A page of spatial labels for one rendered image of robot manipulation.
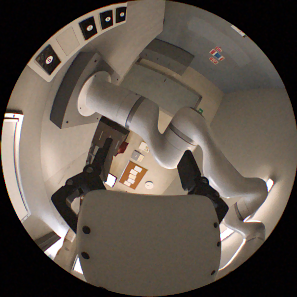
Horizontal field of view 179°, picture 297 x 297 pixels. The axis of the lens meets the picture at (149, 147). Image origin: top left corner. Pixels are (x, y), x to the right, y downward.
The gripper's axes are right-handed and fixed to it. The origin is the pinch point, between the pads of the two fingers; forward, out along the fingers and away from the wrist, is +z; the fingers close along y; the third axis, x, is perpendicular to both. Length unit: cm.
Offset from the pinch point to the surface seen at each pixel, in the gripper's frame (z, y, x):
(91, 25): 20.4, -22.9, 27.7
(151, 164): 202, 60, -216
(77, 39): 19.6, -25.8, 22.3
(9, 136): -2.2, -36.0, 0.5
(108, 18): 24.9, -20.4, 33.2
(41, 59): 8.4, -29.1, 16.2
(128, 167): 201, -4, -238
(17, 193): -12.3, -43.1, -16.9
